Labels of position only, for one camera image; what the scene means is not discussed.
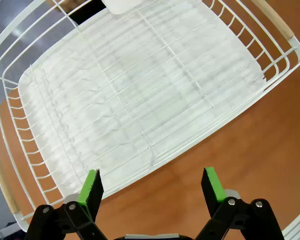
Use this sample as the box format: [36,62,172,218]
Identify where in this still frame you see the white drip tray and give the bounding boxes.
[17,0,267,198]

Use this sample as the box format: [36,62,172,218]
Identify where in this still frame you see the white plate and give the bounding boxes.
[101,0,144,15]

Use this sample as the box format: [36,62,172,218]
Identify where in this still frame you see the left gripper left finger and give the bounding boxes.
[23,168,108,240]

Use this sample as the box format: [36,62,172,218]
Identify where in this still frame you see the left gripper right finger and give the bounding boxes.
[194,166,286,240]

